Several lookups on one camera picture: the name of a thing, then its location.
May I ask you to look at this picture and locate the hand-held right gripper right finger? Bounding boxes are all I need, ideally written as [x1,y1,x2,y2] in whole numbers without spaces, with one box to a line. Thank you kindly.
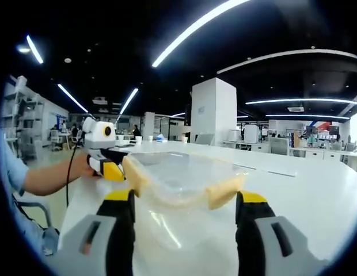
[235,190,320,276]

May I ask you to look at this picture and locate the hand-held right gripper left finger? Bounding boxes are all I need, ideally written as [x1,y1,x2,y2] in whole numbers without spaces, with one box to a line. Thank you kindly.
[62,189,136,276]

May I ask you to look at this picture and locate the beige plastic latch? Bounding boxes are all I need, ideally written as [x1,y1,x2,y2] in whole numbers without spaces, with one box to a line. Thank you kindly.
[205,174,246,211]
[121,156,151,198]

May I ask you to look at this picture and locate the clear plastic storage box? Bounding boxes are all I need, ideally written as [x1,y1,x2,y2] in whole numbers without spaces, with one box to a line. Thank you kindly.
[122,151,249,256]

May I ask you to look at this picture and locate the grey storage shelving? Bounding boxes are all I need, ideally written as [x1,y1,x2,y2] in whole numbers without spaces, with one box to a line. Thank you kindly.
[1,75,45,160]

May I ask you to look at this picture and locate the white box air purifier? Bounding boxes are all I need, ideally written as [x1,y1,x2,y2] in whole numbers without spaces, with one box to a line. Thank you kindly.
[244,124,260,144]

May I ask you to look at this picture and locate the person's left hand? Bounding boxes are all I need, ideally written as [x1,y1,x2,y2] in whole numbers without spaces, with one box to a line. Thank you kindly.
[77,154,103,178]

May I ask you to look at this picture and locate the white chair with armrest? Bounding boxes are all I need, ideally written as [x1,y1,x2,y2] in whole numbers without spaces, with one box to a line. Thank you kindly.
[13,200,53,230]

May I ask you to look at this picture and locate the person in light blue shirt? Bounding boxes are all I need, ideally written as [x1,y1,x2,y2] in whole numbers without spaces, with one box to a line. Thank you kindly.
[0,128,52,254]

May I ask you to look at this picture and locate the grey mesh office chair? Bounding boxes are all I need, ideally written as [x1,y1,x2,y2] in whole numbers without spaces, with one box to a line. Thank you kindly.
[268,137,290,156]

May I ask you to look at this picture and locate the white low office cabinets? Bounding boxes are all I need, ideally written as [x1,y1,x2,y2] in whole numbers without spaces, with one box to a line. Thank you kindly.
[223,140,357,171]

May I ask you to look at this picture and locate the long curved ceiling light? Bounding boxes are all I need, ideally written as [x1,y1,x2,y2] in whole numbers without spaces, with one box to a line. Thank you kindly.
[151,0,252,68]

